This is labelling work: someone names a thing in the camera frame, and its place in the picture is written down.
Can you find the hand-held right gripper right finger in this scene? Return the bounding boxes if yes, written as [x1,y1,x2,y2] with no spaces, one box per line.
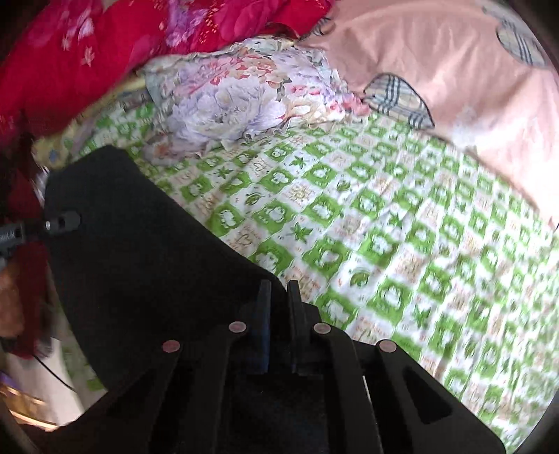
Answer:
[287,280,508,454]

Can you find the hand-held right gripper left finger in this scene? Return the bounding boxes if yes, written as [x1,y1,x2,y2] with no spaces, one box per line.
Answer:
[44,280,273,454]

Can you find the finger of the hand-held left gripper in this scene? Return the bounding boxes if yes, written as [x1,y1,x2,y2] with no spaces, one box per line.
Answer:
[44,211,82,235]

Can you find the black pants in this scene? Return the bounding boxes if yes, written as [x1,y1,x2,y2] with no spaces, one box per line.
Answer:
[44,145,363,454]

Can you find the yellow printed cloth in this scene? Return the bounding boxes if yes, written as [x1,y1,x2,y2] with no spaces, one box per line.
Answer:
[32,76,149,164]

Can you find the dark red cloth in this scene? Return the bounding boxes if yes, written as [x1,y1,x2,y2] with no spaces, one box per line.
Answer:
[0,131,59,361]

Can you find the green checked bedsheet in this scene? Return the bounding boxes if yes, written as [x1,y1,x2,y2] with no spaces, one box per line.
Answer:
[61,105,559,454]

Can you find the red floral quilt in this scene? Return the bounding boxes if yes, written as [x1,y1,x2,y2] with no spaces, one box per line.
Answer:
[0,0,337,136]

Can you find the pale floral pillow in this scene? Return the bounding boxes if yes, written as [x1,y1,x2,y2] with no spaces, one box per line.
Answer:
[142,37,370,160]

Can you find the pink quilt with plaid patches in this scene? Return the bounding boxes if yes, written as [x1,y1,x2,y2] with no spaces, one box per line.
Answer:
[301,0,559,232]

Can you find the black cable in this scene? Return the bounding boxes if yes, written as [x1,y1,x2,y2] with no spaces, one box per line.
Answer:
[37,349,78,390]

